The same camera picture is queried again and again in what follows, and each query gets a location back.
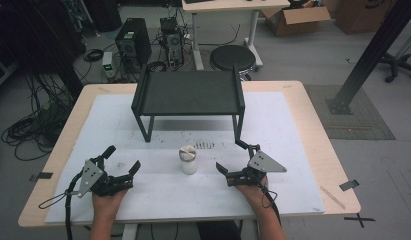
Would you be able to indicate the white table leg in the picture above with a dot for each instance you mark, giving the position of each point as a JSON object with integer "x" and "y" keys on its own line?
{"x": 129, "y": 232}

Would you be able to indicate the grey floor mat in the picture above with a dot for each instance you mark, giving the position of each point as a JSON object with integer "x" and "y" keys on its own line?
{"x": 356, "y": 116}

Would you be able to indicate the black office chair base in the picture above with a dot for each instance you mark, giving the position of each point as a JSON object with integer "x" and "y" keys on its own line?
{"x": 398, "y": 65}

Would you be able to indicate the black metal frame beam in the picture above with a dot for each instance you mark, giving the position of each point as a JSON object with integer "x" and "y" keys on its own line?
{"x": 373, "y": 56}

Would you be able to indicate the person's dark pants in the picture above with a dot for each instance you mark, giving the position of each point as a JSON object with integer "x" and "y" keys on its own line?
{"x": 219, "y": 230}

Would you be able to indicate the small white jar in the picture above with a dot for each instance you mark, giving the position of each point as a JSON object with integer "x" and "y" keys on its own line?
{"x": 188, "y": 160}

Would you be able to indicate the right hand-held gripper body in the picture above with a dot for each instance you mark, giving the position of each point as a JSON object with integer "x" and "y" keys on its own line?
{"x": 261, "y": 163}

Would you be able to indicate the small white power unit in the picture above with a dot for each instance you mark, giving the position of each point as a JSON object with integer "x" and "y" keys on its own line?
{"x": 108, "y": 65}

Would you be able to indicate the person's left hand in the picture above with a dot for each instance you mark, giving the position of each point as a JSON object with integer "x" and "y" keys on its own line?
{"x": 108, "y": 200}

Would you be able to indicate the open cardboard box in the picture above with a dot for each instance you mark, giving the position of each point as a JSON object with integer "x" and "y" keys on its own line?
{"x": 294, "y": 20}

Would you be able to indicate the white table mat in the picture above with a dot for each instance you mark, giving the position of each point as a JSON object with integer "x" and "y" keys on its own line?
{"x": 193, "y": 196}

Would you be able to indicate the black round stool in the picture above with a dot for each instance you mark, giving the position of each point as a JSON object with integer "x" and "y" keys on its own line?
{"x": 233, "y": 58}

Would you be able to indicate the closed cardboard box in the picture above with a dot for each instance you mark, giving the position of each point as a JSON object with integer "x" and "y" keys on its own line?
{"x": 364, "y": 15}

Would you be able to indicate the open computer case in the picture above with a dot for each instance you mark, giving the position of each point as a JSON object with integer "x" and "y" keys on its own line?
{"x": 173, "y": 45}

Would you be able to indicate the black tape cross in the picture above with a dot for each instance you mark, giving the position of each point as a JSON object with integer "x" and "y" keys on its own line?
{"x": 359, "y": 219}

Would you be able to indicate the black metal shelf rack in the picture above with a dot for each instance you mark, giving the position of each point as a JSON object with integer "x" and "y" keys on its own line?
{"x": 189, "y": 96}

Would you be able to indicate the person's right hand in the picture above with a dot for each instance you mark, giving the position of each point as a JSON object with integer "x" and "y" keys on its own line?
{"x": 254, "y": 195}

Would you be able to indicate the black tape strip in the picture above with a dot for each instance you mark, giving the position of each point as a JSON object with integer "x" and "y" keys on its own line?
{"x": 349, "y": 185}
{"x": 41, "y": 175}

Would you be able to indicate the dark curtain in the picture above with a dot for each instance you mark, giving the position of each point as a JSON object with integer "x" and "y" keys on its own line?
{"x": 36, "y": 36}

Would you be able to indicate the large black computer tower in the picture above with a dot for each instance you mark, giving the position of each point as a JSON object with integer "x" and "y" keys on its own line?
{"x": 133, "y": 41}

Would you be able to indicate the white desk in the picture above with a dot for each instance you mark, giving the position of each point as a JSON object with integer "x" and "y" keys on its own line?
{"x": 233, "y": 10}

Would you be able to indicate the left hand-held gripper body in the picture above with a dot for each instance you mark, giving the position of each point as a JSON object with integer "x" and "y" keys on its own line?
{"x": 90, "y": 176}

